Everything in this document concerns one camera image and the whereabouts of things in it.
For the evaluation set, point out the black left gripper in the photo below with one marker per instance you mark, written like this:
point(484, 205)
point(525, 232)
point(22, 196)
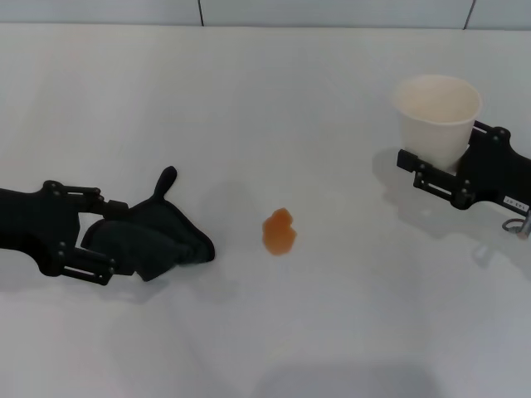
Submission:
point(33, 219)

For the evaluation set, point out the dark blue rag with loop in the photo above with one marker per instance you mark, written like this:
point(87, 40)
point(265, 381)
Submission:
point(166, 236)

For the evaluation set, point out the orange liquid stain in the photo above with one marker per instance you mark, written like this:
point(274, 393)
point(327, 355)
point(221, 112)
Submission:
point(280, 232)

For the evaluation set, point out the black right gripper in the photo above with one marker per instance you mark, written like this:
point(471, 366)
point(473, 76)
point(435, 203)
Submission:
point(498, 174)

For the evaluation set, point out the white paper cup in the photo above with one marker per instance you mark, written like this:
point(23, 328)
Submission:
point(435, 124)

